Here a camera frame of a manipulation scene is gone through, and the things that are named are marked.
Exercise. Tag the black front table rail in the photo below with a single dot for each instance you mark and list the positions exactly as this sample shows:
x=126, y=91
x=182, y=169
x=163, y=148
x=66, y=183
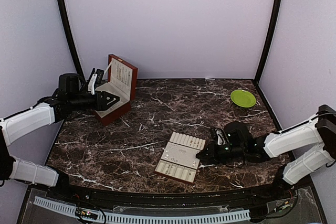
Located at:
x=159, y=192

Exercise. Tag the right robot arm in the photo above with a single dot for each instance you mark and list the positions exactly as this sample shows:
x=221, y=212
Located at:
x=235, y=141

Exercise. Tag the red wooden jewelry box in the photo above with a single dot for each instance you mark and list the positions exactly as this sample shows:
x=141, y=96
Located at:
x=121, y=82

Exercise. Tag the green plate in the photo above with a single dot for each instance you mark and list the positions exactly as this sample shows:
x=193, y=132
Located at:
x=243, y=98

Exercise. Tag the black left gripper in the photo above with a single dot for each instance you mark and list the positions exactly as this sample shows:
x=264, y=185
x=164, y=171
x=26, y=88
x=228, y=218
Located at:
x=102, y=106

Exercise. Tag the black frame post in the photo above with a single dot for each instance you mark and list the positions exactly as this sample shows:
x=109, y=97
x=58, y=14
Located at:
x=69, y=37
x=268, y=41

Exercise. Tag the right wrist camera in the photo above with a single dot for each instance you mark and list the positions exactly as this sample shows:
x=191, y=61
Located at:
x=219, y=136

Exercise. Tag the white slotted cable duct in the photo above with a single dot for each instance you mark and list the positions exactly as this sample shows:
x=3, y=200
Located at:
x=139, y=215

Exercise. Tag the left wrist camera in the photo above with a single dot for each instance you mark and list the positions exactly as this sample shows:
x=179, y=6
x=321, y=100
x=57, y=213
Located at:
x=95, y=80

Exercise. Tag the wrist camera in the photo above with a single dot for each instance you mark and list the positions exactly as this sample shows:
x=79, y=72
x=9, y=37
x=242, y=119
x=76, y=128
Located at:
x=219, y=136
x=95, y=80

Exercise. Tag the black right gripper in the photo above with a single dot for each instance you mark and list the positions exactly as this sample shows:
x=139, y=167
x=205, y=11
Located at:
x=212, y=157

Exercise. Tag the right black frame post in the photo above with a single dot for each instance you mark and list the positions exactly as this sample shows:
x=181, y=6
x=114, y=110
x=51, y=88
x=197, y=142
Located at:
x=268, y=41

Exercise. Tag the left black frame post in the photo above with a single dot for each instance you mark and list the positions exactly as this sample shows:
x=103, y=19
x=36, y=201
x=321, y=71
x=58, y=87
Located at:
x=69, y=37

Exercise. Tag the flat white jewelry tray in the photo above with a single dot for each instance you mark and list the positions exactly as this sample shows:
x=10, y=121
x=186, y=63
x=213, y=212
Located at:
x=179, y=161

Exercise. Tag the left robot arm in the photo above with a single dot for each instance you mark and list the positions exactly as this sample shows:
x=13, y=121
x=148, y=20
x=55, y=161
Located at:
x=74, y=93

